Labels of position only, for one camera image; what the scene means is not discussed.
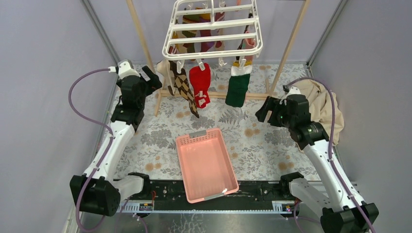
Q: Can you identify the floral patterned mat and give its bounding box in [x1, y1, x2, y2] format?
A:
[107, 63, 323, 182]

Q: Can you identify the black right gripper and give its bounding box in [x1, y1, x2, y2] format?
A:
[254, 96, 294, 130]

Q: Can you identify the red patterned sock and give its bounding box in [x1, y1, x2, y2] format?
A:
[189, 63, 211, 109]

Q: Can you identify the cream sock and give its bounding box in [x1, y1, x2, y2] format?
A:
[156, 59, 176, 96]

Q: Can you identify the pink sock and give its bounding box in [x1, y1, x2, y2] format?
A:
[236, 0, 256, 62]

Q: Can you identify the white plastic clip hanger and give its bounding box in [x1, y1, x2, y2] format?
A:
[162, 0, 263, 71]

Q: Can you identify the pink plastic basket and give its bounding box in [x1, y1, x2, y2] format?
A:
[175, 128, 240, 204]

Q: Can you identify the brown argyle sock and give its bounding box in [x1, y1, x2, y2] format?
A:
[169, 61, 200, 118]

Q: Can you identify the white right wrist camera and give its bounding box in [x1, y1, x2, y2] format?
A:
[279, 85, 301, 105]

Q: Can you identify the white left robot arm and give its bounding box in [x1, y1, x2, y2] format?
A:
[69, 62, 162, 216]

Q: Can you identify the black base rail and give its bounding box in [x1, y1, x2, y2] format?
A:
[125, 180, 297, 215]

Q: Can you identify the beige crumpled cloth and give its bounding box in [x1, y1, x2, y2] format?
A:
[293, 79, 344, 146]

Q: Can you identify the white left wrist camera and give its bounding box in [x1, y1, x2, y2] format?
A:
[108, 59, 140, 80]

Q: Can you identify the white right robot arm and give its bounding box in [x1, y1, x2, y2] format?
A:
[256, 94, 379, 233]

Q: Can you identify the dark green sock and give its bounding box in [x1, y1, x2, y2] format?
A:
[225, 61, 253, 107]

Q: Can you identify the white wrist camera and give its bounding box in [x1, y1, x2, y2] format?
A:
[108, 59, 140, 80]
[279, 85, 301, 105]

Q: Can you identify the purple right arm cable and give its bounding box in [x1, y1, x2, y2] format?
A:
[285, 76, 377, 233]

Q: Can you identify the maroon hanging sock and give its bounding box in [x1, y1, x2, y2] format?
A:
[199, 12, 225, 52]

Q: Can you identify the wooden drying rack frame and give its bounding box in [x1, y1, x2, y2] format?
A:
[127, 0, 309, 111]

